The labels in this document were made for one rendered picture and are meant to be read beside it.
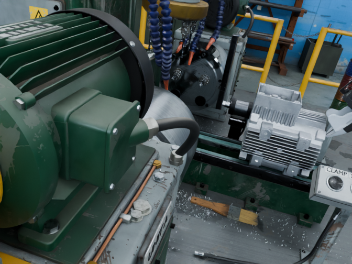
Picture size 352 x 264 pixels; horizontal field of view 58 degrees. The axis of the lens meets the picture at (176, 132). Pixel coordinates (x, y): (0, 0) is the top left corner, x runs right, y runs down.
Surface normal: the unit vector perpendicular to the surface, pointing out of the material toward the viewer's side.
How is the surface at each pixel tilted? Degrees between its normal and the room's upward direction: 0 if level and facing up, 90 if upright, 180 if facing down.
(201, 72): 90
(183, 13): 90
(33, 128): 61
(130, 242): 0
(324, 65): 90
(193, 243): 0
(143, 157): 0
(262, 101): 90
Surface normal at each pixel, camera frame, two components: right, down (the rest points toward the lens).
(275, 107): -0.29, 0.44
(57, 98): 0.86, -0.29
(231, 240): 0.15, -0.86
